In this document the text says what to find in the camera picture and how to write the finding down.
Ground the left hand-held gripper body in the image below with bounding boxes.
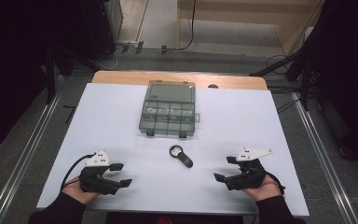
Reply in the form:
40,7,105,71
78,150,122,196

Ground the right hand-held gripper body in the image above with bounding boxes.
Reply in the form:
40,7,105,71
225,147,273,191

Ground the clear plastic compartment box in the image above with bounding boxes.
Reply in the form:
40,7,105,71
138,79,201,138

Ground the person's left hand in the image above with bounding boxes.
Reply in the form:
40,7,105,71
62,175,101,205

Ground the person's right hand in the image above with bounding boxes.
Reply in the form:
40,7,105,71
241,174,282,203

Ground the white table cover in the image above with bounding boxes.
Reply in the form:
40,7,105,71
35,82,310,217

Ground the wooden table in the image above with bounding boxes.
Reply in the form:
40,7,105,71
91,70,269,91

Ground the black metal stand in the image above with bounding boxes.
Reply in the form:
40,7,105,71
44,46,76,105
249,46,312,112

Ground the black computer tower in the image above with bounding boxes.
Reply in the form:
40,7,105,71
79,0,124,62

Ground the black curtain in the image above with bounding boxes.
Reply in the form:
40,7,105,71
0,0,90,158
304,0,358,171

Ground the light wooden shelf unit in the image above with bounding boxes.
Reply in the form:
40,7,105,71
176,0,325,58

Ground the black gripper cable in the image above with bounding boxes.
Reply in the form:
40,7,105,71
60,152,97,191
265,172,286,196

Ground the metal floor rail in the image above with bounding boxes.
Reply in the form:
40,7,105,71
291,91,358,224
0,90,63,224

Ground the black hanging cable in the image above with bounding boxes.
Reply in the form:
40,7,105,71
176,0,198,51

